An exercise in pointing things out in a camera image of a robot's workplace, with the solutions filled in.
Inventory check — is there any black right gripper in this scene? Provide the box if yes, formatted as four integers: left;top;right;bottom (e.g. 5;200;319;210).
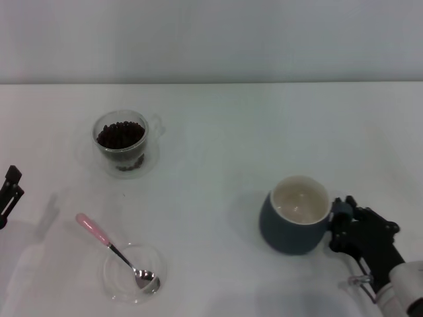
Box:
329;195;406;291

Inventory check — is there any dark blue ceramic mug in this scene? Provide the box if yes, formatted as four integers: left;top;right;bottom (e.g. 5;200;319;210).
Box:
258;175;353;256

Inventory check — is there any pink handled metal spoon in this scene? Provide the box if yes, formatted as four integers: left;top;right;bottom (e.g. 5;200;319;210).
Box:
75;213;161;292

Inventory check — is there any small clear glass bowl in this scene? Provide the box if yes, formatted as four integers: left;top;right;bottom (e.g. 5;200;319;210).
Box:
100;242;169;304

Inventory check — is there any dark coffee beans heap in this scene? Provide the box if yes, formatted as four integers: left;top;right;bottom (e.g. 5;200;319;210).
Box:
96;121;146;172

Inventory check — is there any right gripper thin cable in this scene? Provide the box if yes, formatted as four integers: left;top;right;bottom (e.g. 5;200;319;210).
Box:
348;256;379;304

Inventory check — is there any clear double-wall glass cup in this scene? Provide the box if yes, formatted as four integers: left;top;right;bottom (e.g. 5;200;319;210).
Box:
91;110;165;173

